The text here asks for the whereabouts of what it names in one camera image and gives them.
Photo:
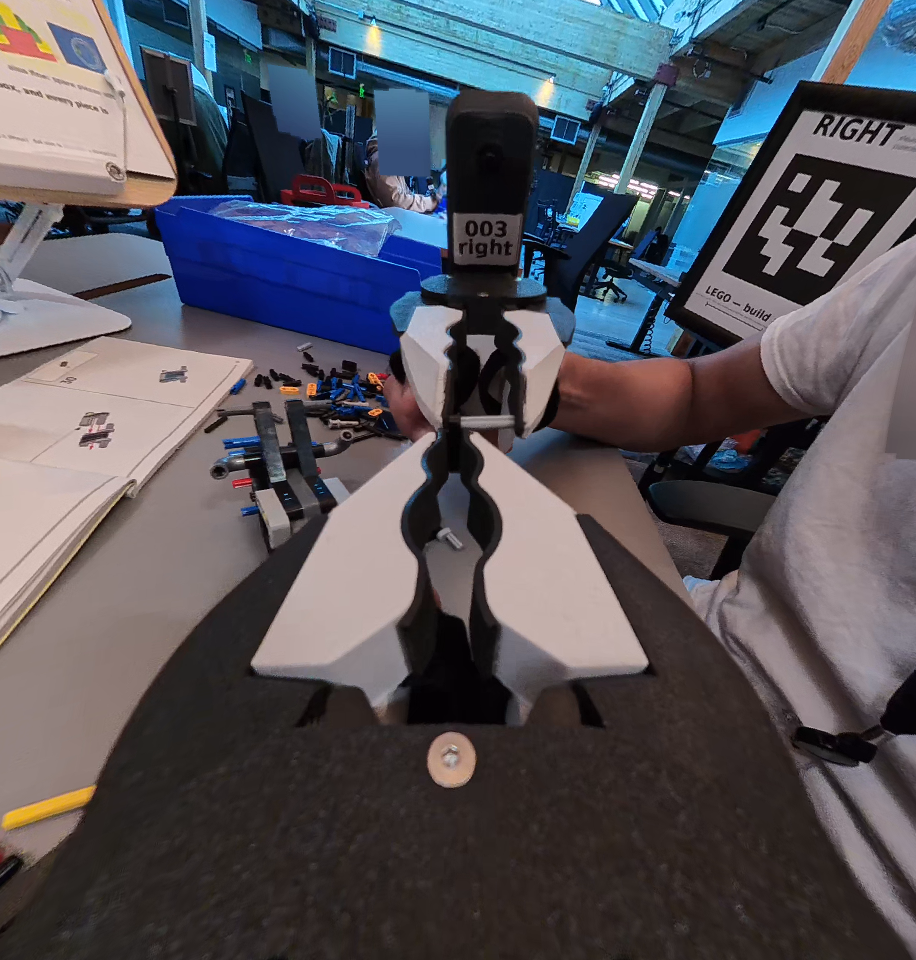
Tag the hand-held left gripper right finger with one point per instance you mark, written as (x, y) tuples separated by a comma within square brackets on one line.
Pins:
[(563, 592)]

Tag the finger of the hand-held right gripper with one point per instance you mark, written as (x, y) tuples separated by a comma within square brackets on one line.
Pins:
[(424, 352), (540, 360)]

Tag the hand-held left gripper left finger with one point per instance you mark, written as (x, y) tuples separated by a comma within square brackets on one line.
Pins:
[(338, 592)]

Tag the person's right forearm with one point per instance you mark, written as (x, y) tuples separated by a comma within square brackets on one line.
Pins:
[(668, 397)]

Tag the pile of small lego pins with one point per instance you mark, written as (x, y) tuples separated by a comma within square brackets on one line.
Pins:
[(345, 390)]

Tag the small black grey lego assembly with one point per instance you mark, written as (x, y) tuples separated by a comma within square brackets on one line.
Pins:
[(449, 538)]

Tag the partly built lego model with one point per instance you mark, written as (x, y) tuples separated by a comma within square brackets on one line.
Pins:
[(285, 465)]

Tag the yellow lego axle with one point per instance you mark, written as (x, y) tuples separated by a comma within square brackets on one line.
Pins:
[(49, 808)]

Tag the person's right hand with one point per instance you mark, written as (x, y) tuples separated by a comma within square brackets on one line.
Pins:
[(405, 409)]

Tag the blue plastic storage bin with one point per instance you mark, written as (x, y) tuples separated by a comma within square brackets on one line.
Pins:
[(278, 285)]

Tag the red plastic basket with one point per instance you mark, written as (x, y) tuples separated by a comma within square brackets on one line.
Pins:
[(323, 191)]

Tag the black office chair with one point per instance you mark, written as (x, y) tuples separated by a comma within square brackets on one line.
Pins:
[(709, 506)]

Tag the clear plastic bag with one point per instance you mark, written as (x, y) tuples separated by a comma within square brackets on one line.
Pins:
[(308, 225)]

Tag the white instruction booklet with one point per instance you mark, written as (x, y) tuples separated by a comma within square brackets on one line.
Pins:
[(75, 435)]

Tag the framed black white marker poster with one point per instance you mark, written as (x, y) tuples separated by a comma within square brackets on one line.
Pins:
[(818, 217)]

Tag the board with printed sheet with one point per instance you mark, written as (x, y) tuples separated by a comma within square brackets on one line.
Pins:
[(53, 112)]

